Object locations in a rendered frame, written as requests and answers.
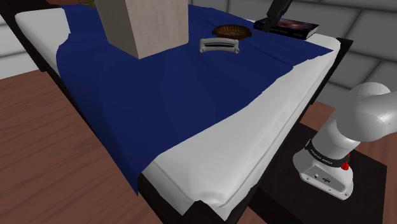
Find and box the dark book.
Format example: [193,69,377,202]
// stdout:
[253,17,320,41]

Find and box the dark blue blanket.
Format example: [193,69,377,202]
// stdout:
[55,3,333,195]

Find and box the brown woven bowl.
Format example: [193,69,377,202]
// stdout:
[212,24,253,41]

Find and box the grey toaster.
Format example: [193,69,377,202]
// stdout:
[198,38,241,55]

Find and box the beige wooden box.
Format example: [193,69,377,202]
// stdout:
[94,0,190,60]

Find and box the dark robot stand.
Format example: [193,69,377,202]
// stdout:
[247,122,389,224]

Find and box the bed with white mattress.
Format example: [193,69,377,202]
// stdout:
[0,0,354,224]

